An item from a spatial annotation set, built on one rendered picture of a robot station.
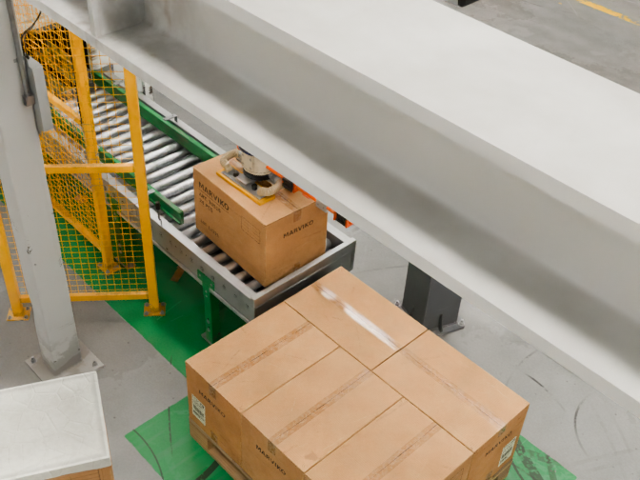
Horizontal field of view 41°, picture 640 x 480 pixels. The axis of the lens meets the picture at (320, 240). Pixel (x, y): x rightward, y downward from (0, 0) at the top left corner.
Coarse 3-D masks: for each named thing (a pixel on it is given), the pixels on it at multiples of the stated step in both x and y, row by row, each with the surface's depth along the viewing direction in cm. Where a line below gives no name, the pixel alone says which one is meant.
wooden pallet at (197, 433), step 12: (192, 420) 412; (192, 432) 419; (204, 432) 408; (204, 444) 414; (216, 444) 403; (216, 456) 412; (228, 456) 398; (228, 468) 407; (240, 468) 393; (504, 468) 403
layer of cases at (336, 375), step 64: (256, 320) 410; (320, 320) 412; (384, 320) 414; (192, 384) 393; (256, 384) 380; (320, 384) 382; (384, 384) 383; (448, 384) 385; (256, 448) 370; (320, 448) 355; (384, 448) 357; (448, 448) 358; (512, 448) 396
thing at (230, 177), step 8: (232, 168) 431; (224, 176) 426; (232, 176) 425; (232, 184) 422; (240, 184) 421; (256, 184) 417; (248, 192) 417; (256, 192) 416; (256, 200) 412; (264, 200) 413
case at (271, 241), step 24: (192, 168) 435; (216, 168) 434; (240, 168) 435; (216, 192) 426; (240, 192) 419; (288, 192) 421; (216, 216) 436; (240, 216) 416; (264, 216) 406; (288, 216) 409; (312, 216) 422; (216, 240) 447; (240, 240) 426; (264, 240) 408; (288, 240) 419; (312, 240) 433; (240, 264) 437; (264, 264) 417; (288, 264) 429
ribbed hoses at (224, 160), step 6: (234, 150) 431; (222, 156) 428; (228, 156) 428; (234, 156) 431; (222, 162) 426; (228, 162) 427; (228, 168) 426; (276, 186) 410; (282, 186) 412; (258, 192) 413; (264, 192) 410; (270, 192) 409
